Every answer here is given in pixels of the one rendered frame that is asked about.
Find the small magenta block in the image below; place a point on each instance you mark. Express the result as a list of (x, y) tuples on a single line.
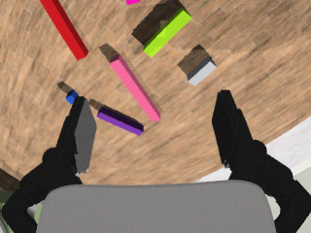
[(132, 1)]

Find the red rod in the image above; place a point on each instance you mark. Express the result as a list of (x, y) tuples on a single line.
[(65, 28)]

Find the small blue block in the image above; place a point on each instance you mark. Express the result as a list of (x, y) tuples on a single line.
[(71, 96)]

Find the lime green rod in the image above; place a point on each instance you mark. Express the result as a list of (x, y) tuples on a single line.
[(166, 32)]

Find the purple rod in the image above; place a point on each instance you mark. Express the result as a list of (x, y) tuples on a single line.
[(120, 121)]

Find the pink rod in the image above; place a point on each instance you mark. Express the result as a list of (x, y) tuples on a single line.
[(138, 92)]

